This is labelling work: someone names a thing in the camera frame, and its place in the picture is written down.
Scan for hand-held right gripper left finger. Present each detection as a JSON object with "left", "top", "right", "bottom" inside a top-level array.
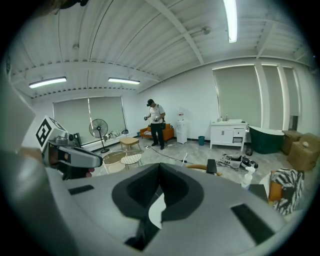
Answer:
[{"left": 46, "top": 162, "right": 161, "bottom": 256}]

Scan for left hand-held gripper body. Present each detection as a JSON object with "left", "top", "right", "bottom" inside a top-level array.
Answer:
[{"left": 34, "top": 115, "right": 89, "bottom": 181}]

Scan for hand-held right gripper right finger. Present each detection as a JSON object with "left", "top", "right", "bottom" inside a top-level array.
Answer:
[{"left": 149, "top": 162, "right": 292, "bottom": 256}]

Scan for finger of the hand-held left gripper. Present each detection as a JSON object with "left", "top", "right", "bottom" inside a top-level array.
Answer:
[{"left": 58, "top": 145, "right": 104, "bottom": 168}]

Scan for person's left forearm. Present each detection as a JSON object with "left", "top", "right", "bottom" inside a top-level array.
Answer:
[{"left": 21, "top": 146, "right": 44, "bottom": 165}]

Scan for round wood top side table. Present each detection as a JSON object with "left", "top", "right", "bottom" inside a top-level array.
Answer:
[{"left": 101, "top": 150, "right": 127, "bottom": 175}]

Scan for grey roller blind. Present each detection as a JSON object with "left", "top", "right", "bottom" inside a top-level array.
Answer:
[
  {"left": 282, "top": 67, "right": 300, "bottom": 117},
  {"left": 52, "top": 97, "right": 90, "bottom": 146},
  {"left": 88, "top": 96, "right": 126, "bottom": 137},
  {"left": 212, "top": 65, "right": 262, "bottom": 128},
  {"left": 261, "top": 65, "right": 286, "bottom": 131}
]

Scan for black floor fan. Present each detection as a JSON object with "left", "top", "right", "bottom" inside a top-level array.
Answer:
[{"left": 88, "top": 118, "right": 111, "bottom": 154}]

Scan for wooden coffee table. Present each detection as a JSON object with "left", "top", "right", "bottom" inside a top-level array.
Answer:
[{"left": 119, "top": 136, "right": 140, "bottom": 152}]

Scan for ceiling tube light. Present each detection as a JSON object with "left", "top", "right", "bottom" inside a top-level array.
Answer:
[
  {"left": 107, "top": 76, "right": 141, "bottom": 85},
  {"left": 28, "top": 76, "right": 68, "bottom": 89},
  {"left": 223, "top": 0, "right": 238, "bottom": 44}
]

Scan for white soap pump bottle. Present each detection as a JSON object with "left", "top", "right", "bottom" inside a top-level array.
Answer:
[{"left": 240, "top": 166, "right": 256, "bottom": 190}]

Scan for curved wooden chair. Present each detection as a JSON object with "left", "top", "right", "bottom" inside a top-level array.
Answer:
[{"left": 186, "top": 163, "right": 223, "bottom": 177}]

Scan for round white armchair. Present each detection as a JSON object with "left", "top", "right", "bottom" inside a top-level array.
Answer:
[{"left": 258, "top": 168, "right": 307, "bottom": 222}]

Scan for person's white shirt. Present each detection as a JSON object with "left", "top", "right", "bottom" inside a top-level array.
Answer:
[{"left": 2, "top": 59, "right": 85, "bottom": 256}]

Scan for orange cushion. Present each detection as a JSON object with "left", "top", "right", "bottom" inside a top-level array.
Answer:
[{"left": 269, "top": 181, "right": 283, "bottom": 202}]

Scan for black white floor device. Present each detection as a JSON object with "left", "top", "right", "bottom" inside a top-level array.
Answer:
[{"left": 241, "top": 156, "right": 259, "bottom": 170}]

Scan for black white striped blanket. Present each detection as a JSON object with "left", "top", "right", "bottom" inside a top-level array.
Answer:
[{"left": 271, "top": 167, "right": 305, "bottom": 216}]

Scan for orange sofa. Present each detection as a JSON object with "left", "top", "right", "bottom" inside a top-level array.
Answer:
[{"left": 139, "top": 123, "right": 176, "bottom": 140}]

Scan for white vanity cabinet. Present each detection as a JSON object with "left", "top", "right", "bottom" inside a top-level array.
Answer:
[{"left": 209, "top": 119, "right": 248, "bottom": 152}]

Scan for white water dispenser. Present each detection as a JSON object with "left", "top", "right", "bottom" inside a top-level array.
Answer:
[{"left": 176, "top": 107, "right": 188, "bottom": 145}]

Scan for dark green bathtub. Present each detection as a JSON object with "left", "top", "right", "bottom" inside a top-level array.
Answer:
[{"left": 248, "top": 125, "right": 286, "bottom": 155}]

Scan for small cardboard box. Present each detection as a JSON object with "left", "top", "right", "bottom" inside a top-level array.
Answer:
[{"left": 281, "top": 129, "right": 305, "bottom": 155}]

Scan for large cardboard box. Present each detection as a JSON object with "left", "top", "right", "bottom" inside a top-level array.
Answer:
[{"left": 286, "top": 132, "right": 320, "bottom": 172}]

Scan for white wire chair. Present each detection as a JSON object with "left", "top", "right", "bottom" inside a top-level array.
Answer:
[{"left": 120, "top": 153, "right": 144, "bottom": 171}]

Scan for grey device with cables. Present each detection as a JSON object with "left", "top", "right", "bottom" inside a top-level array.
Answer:
[{"left": 216, "top": 153, "right": 243, "bottom": 168}]

